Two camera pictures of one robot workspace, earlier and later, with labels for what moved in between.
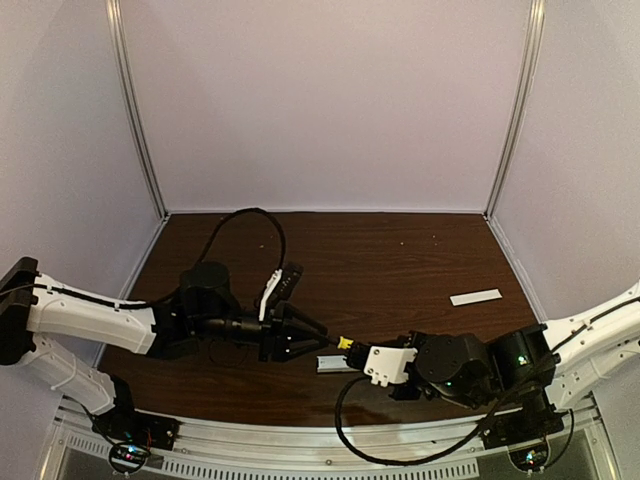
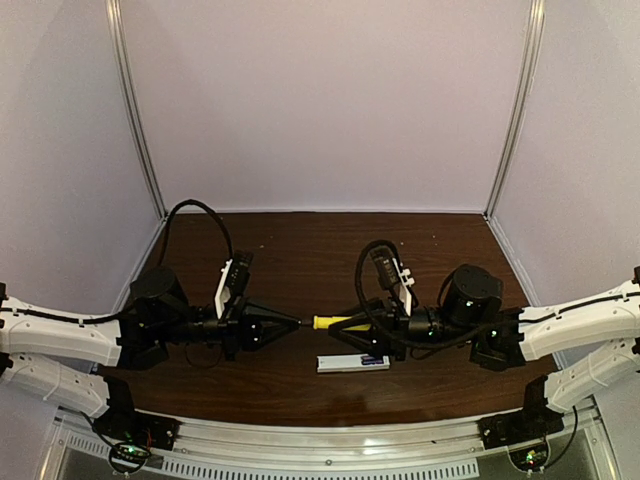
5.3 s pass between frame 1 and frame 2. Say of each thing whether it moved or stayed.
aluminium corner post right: stayed
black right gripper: moved
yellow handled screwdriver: moved
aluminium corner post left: stayed
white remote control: stayed
